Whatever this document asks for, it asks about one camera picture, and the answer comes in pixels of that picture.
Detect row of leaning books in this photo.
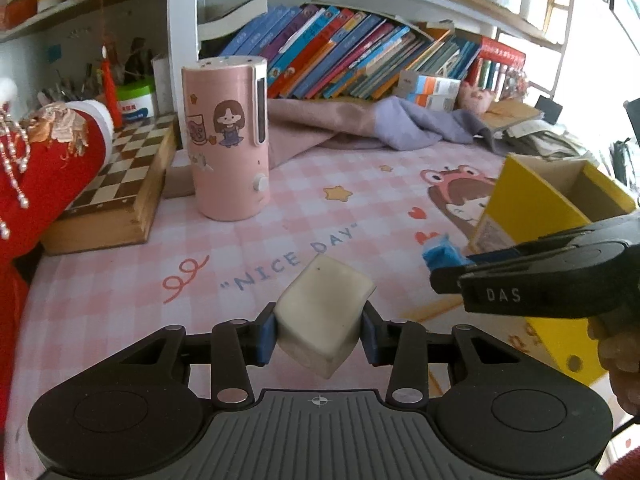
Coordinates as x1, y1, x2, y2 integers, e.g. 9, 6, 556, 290
220, 4, 483, 101

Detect pink checked tablecloth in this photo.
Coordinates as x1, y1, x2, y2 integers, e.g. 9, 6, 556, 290
15, 140, 640, 480

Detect wooden chessboard box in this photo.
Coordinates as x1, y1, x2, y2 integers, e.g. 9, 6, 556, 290
40, 112, 178, 257

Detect white charger cube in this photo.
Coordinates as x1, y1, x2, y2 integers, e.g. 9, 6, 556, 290
272, 254, 377, 378

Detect pink humidifier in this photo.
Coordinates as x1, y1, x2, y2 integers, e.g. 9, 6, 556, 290
181, 56, 271, 222

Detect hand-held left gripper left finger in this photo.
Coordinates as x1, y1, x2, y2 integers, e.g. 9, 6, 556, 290
107, 302, 278, 409

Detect orange blue carton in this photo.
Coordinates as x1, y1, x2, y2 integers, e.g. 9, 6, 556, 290
414, 91, 458, 111
397, 70, 462, 97

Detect red tassel ornament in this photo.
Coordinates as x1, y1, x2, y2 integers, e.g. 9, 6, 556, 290
100, 42, 123, 128

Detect blue toy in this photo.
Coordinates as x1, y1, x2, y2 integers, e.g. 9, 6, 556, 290
421, 234, 473, 275

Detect white bookshelf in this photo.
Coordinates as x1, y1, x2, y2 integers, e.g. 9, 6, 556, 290
0, 0, 576, 116

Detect person's right hand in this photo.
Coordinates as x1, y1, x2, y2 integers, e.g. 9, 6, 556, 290
587, 312, 640, 416

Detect pile of papers and books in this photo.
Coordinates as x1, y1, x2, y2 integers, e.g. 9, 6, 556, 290
487, 100, 601, 161

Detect black phone stand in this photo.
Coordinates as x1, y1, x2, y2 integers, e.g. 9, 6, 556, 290
532, 95, 563, 123

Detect red sleeved arm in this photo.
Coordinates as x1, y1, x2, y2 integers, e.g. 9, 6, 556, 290
0, 77, 113, 461

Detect small upright books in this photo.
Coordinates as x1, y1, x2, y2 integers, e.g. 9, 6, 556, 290
472, 57, 511, 91

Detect red white plush ornament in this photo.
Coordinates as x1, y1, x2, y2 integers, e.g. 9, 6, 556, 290
0, 0, 38, 31

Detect thick red book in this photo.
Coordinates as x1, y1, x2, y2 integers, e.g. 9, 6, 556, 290
480, 36, 527, 68

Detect yellow cardboard box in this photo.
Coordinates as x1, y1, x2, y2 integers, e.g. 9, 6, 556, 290
467, 154, 638, 386

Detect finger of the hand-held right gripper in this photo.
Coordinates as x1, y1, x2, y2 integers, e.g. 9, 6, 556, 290
431, 242, 631, 295
470, 212, 640, 265

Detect colourful trinket cluster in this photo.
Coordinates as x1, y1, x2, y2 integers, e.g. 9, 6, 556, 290
505, 67, 531, 101

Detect pink pig doll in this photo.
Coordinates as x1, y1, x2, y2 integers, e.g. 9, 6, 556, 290
457, 80, 496, 113

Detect white pen pot with pens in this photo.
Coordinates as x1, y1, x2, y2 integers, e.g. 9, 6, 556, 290
115, 35, 157, 123

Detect purple cloth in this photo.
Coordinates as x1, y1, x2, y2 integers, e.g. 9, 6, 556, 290
375, 96, 506, 153

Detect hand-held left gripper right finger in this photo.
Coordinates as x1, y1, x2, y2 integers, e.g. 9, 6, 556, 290
360, 300, 533, 409

